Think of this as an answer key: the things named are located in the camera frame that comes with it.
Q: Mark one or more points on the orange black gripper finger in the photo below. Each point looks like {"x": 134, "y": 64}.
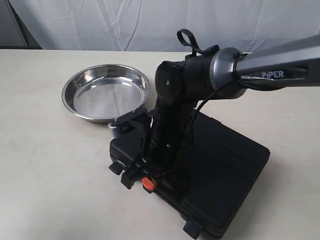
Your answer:
{"x": 148, "y": 184}

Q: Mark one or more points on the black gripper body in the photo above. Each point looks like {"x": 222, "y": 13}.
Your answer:
{"x": 160, "y": 143}

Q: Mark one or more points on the black plastic tool case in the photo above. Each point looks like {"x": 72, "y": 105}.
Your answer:
{"x": 213, "y": 178}

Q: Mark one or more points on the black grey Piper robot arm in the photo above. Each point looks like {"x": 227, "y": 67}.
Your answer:
{"x": 184, "y": 87}

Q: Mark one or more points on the round stainless steel pan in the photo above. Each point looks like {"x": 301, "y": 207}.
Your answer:
{"x": 102, "y": 93}

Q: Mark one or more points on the white wrinkled backdrop curtain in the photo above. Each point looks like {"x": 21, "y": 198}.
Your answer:
{"x": 151, "y": 25}

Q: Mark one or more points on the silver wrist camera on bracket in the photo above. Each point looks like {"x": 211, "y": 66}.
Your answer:
{"x": 133, "y": 120}

